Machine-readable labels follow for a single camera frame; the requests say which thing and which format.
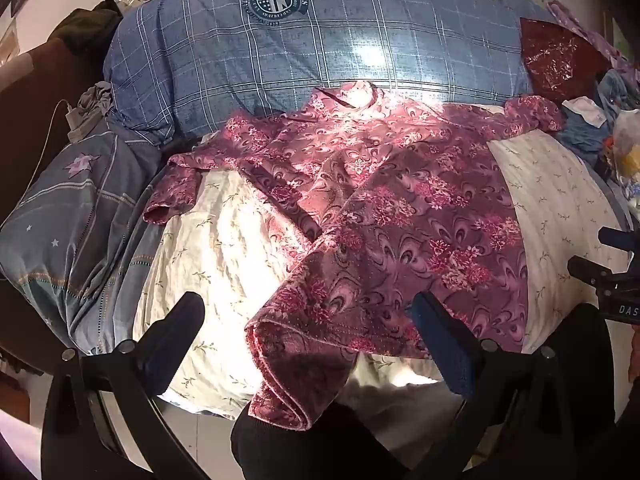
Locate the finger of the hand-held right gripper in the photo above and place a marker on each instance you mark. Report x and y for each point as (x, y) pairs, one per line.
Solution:
(590, 271)
(617, 237)

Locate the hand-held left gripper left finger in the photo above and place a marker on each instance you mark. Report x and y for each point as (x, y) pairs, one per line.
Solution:
(170, 342)

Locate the pink floral shirt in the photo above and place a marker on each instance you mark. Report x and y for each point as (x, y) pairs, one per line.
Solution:
(400, 200)

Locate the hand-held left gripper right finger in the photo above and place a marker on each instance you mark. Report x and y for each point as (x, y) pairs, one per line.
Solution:
(442, 345)

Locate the white floral bedsheet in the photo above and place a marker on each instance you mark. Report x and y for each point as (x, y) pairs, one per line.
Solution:
(560, 200)

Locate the purple floral cloth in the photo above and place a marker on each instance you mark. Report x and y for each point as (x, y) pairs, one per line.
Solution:
(575, 22)

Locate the clear plastic bag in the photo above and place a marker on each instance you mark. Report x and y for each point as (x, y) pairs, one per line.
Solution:
(627, 145)

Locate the person's black clothing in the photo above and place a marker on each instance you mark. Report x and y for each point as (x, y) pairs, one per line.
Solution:
(300, 450)

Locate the blue plaid quilt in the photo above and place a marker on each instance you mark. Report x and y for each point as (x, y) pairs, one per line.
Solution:
(350, 20)

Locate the dark red plastic bag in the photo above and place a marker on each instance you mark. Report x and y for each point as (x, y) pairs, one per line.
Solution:
(555, 55)

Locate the dark green cloth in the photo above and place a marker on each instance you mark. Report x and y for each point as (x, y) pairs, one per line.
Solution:
(85, 25)

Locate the grey crumpled cloth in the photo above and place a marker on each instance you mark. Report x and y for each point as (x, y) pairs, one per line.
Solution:
(97, 97)

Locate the blue denim garment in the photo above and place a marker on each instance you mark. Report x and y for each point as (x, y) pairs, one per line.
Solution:
(582, 132)

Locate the small white cloth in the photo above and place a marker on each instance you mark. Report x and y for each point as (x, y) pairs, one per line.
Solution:
(587, 110)

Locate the brown wooden headboard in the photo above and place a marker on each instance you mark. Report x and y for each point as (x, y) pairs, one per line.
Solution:
(30, 110)

